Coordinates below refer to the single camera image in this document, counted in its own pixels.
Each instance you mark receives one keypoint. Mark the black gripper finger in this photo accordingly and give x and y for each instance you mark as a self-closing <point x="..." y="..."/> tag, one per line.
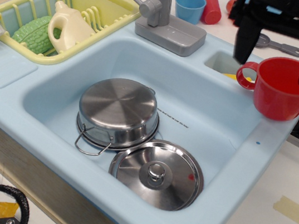
<point x="246" y="39"/>

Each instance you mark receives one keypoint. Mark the red cup with handle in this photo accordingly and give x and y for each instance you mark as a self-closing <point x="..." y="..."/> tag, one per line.
<point x="275" y="82"/>

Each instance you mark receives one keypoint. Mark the orange tumbler cup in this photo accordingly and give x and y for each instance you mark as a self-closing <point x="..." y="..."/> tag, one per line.
<point x="229" y="5"/>

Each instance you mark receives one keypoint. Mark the red tumbler cup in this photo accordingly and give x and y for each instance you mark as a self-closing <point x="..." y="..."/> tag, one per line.
<point x="212" y="12"/>

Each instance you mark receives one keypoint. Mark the blue plastic cup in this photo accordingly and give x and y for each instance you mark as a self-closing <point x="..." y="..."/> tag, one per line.
<point x="190" y="10"/>

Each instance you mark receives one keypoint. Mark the light blue toy sink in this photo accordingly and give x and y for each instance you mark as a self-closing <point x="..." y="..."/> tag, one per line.
<point x="201" y="110"/>

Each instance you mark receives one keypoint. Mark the grey toy spoon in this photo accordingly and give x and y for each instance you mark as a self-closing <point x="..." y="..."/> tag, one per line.
<point x="265" y="42"/>

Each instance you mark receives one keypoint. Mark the yellow white toy knife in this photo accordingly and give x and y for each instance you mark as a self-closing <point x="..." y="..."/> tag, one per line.
<point x="234" y="77"/>

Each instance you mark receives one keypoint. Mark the grey toy faucet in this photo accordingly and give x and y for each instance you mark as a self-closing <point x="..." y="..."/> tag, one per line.
<point x="157" y="25"/>

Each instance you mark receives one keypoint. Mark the beige masking tape strip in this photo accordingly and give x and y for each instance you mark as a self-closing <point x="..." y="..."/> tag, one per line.
<point x="288" y="208"/>

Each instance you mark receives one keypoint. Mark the steel pot upside down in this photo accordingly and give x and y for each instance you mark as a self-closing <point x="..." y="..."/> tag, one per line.
<point x="117" y="114"/>

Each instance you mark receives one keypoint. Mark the steel pot lid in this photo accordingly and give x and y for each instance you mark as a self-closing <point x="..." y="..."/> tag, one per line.
<point x="161" y="173"/>

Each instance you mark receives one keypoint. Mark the cream detergent bottle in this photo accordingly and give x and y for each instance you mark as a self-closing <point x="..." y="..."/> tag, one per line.
<point x="67" y="28"/>

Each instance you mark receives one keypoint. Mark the yellow dish rack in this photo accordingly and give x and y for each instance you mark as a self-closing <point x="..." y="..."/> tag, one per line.
<point x="104" y="16"/>

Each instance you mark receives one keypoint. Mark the green bumpy toy gourd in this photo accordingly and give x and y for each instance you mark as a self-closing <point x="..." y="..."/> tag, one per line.
<point x="34" y="35"/>

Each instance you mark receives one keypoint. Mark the yellow tape piece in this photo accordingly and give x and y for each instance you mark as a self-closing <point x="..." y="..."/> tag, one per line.
<point x="8" y="210"/>

